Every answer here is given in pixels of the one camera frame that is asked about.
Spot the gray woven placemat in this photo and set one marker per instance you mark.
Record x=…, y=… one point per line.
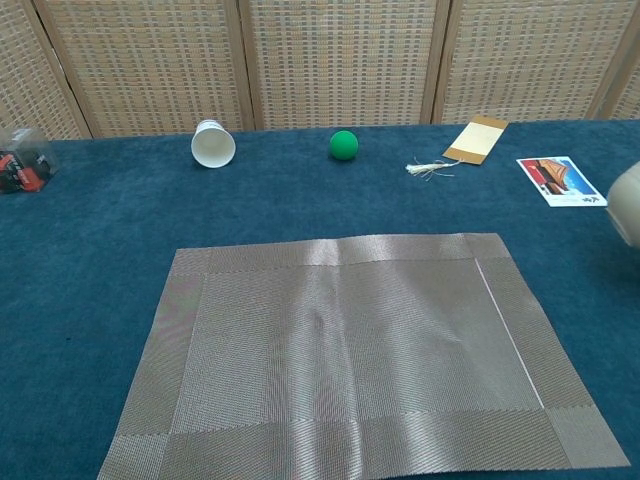
x=350, y=360

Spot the beige round bowl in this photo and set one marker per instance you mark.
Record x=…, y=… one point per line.
x=627, y=200

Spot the green ball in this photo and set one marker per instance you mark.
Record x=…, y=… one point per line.
x=344, y=145

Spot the white paper cup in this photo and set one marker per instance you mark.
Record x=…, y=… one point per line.
x=214, y=146

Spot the woven rattan screen panel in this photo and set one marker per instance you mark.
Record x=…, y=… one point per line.
x=150, y=65
x=340, y=60
x=530, y=55
x=25, y=75
x=630, y=102

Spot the beige brown tasselled bookmark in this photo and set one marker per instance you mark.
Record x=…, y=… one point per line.
x=475, y=140

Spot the red blue picture postcard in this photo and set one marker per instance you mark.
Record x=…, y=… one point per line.
x=560, y=180

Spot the clear box with red item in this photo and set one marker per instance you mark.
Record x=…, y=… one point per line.
x=25, y=165

